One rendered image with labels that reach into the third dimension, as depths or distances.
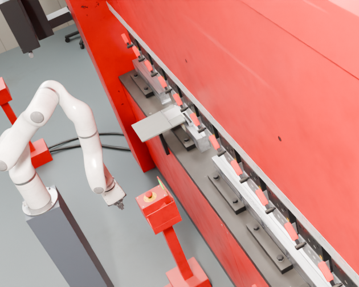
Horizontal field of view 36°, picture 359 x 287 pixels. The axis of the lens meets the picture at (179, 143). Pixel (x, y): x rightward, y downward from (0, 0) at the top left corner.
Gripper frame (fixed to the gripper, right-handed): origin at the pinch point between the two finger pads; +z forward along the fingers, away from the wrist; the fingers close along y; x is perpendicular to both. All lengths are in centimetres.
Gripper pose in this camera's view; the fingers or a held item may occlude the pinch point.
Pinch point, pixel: (120, 205)
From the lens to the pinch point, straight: 282.3
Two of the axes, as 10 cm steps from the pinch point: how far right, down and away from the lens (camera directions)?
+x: 4.2, 5.0, -7.6
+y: -8.4, 5.2, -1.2
